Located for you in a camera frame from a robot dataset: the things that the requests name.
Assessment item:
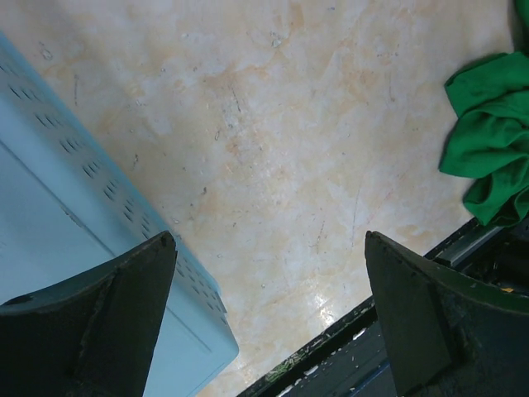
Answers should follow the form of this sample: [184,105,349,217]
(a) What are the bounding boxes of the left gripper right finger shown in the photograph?
[365,232,528,396]

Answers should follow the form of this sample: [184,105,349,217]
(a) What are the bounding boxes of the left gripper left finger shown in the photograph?
[1,232,177,396]

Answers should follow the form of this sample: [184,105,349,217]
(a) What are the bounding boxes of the light blue perforated basket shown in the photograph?
[1,38,239,396]

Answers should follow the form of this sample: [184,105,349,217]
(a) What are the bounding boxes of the green cloth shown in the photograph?
[437,0,529,227]

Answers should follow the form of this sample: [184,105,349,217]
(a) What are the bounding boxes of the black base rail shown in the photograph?
[245,220,528,396]

